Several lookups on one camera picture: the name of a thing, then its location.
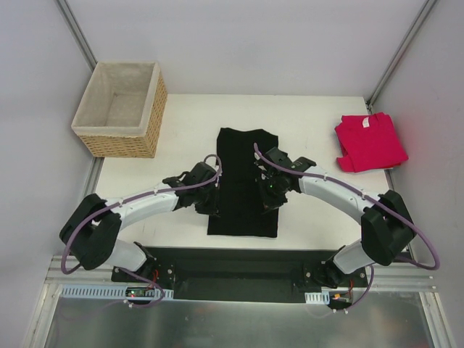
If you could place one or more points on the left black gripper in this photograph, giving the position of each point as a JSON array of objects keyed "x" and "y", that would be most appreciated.
[{"x": 207, "y": 204}]

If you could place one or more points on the right aluminium frame post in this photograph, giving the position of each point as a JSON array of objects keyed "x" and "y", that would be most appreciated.
[{"x": 426, "y": 8}]

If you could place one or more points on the red t shirt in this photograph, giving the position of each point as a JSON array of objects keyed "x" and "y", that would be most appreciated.
[{"x": 368, "y": 142}]

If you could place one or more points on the front aluminium rail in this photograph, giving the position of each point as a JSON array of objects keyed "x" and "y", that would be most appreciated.
[{"x": 397, "y": 277}]

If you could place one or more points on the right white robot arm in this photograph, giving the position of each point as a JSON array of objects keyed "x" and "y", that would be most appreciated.
[{"x": 383, "y": 218}]

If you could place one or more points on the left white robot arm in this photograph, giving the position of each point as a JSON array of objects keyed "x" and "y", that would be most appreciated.
[{"x": 91, "y": 234}]

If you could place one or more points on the wicker basket with liner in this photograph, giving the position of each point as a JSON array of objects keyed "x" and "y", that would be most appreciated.
[{"x": 121, "y": 111}]

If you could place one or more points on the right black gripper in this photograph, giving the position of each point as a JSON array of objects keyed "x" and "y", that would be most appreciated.
[{"x": 270, "y": 200}]

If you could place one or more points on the aluminium frame post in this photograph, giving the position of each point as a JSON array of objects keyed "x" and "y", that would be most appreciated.
[
  {"x": 76, "y": 32},
  {"x": 426, "y": 8}
]

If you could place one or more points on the left slotted cable duct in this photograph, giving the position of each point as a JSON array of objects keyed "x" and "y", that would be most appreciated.
[{"x": 114, "y": 292}]

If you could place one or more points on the slotted cable duct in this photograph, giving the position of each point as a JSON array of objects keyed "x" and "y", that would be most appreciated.
[
  {"x": 317, "y": 298},
  {"x": 114, "y": 292}
]

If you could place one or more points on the left aluminium frame post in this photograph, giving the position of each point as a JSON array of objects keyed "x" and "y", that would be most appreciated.
[{"x": 76, "y": 32}]

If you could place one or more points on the right slotted cable duct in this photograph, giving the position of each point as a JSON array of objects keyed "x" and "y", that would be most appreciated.
[{"x": 317, "y": 298}]

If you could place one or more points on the black t shirt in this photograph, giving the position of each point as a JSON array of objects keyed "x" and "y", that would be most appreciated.
[{"x": 241, "y": 210}]

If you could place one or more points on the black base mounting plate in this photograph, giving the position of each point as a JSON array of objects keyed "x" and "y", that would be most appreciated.
[{"x": 238, "y": 275}]

